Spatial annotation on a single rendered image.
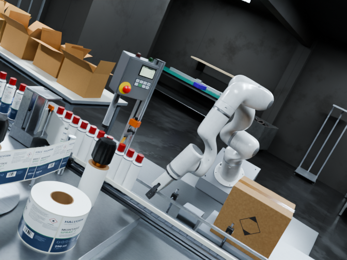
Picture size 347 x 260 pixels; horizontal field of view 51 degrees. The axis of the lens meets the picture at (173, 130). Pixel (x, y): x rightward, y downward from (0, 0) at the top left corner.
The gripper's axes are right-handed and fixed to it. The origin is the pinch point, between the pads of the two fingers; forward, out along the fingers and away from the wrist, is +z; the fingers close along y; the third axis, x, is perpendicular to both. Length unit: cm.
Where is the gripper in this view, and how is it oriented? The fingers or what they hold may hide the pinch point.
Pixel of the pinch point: (150, 194)
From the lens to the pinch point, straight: 172.8
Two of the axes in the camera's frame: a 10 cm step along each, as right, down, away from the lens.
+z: -6.7, 6.7, 3.3
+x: 6.5, 7.4, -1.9
